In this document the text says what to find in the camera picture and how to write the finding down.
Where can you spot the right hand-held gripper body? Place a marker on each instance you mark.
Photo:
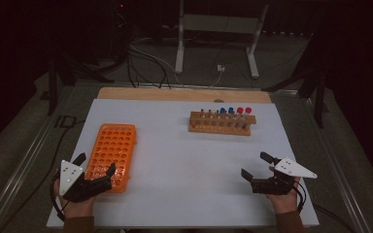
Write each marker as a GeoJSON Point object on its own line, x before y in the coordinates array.
{"type": "Point", "coordinates": [272, 186]}

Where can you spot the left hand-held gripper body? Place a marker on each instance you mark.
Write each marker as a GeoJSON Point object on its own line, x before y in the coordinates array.
{"type": "Point", "coordinates": [77, 187]}

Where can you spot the orange plastic tube rack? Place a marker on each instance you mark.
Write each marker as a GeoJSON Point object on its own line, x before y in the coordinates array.
{"type": "Point", "coordinates": [113, 145]}

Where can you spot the red cap test tube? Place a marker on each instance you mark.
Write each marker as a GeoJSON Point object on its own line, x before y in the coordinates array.
{"type": "Point", "coordinates": [248, 110]}
{"type": "Point", "coordinates": [240, 110]}

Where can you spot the wooden test tube rack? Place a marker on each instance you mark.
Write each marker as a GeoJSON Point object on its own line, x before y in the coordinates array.
{"type": "Point", "coordinates": [217, 129]}

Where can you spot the blue cap test tube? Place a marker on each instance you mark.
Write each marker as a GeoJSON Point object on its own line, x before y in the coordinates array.
{"type": "Point", "coordinates": [222, 111]}
{"type": "Point", "coordinates": [231, 110]}

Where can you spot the person's left hand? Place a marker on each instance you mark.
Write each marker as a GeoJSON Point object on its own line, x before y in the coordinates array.
{"type": "Point", "coordinates": [77, 208]}

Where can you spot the person's right hand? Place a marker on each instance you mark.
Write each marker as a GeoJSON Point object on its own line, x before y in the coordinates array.
{"type": "Point", "coordinates": [285, 204]}

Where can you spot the white table mat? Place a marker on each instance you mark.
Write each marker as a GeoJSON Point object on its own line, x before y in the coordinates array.
{"type": "Point", "coordinates": [181, 168]}

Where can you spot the clear test tube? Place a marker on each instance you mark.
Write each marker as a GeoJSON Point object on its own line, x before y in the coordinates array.
{"type": "Point", "coordinates": [202, 113]}
{"type": "Point", "coordinates": [209, 113]}

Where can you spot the black stand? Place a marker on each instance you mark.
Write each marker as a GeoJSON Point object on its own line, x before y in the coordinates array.
{"type": "Point", "coordinates": [319, 97]}
{"type": "Point", "coordinates": [53, 87]}

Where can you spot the white plug adapter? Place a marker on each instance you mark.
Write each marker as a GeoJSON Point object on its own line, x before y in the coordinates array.
{"type": "Point", "coordinates": [220, 68]}

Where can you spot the white metal stand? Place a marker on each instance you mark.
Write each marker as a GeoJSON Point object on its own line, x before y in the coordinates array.
{"type": "Point", "coordinates": [220, 24]}

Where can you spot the metal floor rail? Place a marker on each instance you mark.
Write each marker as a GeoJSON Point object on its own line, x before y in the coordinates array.
{"type": "Point", "coordinates": [340, 174]}
{"type": "Point", "coordinates": [19, 168]}

